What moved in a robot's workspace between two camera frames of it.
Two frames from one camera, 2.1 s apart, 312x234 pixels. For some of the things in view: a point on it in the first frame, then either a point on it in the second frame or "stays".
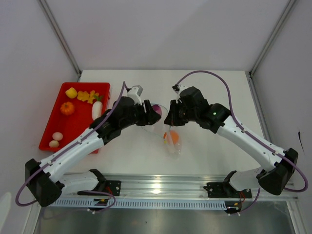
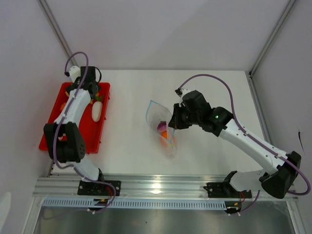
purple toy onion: (157, 108) -> (162, 126)
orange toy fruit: (175, 136) -> (164, 142)
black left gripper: (149, 118) -> (68, 89)
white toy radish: (97, 107) stays
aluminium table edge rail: (152, 187) stays
